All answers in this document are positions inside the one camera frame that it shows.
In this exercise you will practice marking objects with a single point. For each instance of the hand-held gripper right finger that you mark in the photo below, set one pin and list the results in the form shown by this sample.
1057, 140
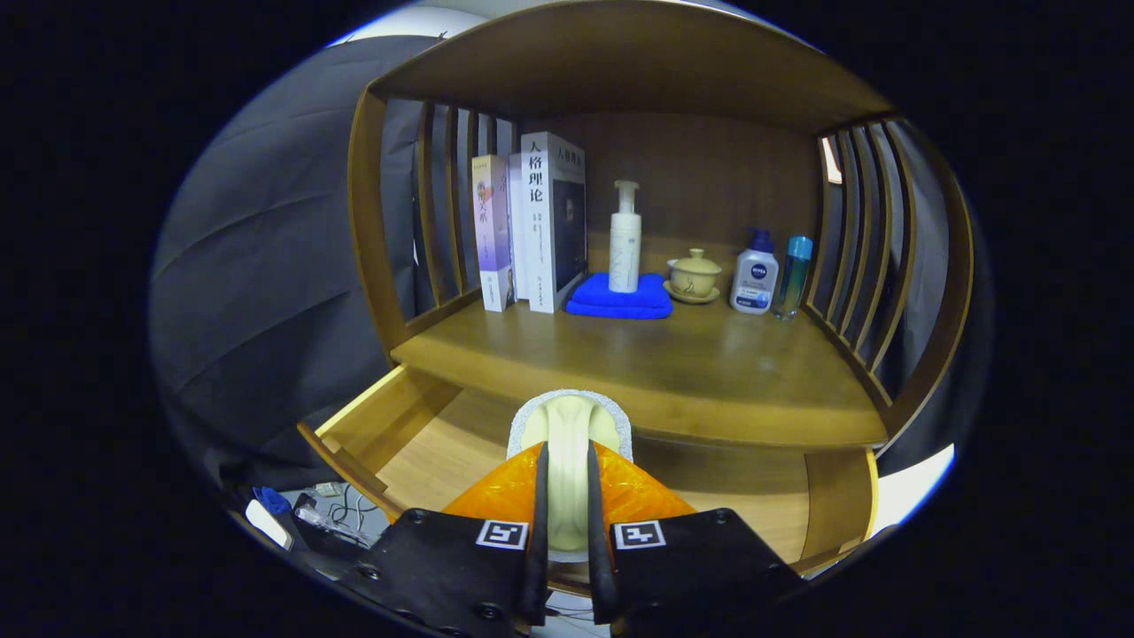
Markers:
598, 558

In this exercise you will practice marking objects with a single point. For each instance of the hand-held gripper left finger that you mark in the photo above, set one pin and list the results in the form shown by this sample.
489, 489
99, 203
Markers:
539, 549

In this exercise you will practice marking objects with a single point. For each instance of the wooden drawer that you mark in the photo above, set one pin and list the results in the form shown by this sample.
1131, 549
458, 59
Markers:
443, 443

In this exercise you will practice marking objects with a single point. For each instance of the wooden countertop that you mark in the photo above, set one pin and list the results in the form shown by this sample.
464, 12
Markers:
709, 363

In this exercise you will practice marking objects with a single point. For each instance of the white side cabinet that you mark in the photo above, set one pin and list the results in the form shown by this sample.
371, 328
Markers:
912, 487

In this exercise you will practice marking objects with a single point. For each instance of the wooden cabinet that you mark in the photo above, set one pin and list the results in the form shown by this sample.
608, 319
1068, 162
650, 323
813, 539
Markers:
709, 177

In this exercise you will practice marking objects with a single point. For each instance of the blue folded cloth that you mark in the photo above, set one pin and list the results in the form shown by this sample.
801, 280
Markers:
620, 304

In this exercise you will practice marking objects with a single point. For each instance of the yellow lidded teacup with saucer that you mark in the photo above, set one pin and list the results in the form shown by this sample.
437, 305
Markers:
694, 276

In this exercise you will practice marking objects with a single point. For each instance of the thin white book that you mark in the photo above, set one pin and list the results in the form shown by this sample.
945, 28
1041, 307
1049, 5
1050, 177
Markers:
518, 239

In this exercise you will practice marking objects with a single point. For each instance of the white pump bottle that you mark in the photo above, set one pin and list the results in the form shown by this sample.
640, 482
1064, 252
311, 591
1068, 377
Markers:
625, 248

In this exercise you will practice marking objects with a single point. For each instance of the pink and purple book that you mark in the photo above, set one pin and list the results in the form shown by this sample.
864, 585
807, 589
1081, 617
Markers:
492, 239

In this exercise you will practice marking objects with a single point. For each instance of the thick white and black book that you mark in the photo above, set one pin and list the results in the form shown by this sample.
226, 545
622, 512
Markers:
540, 230

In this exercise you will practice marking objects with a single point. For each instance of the white lotion bottle blue cap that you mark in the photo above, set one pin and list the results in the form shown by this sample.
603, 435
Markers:
754, 279

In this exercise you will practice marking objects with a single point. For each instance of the teal clear bottle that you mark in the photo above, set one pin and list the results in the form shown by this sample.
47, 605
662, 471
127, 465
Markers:
795, 275

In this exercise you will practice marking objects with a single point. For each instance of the black backdrop cloth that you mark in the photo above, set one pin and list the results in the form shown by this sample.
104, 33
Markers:
266, 266

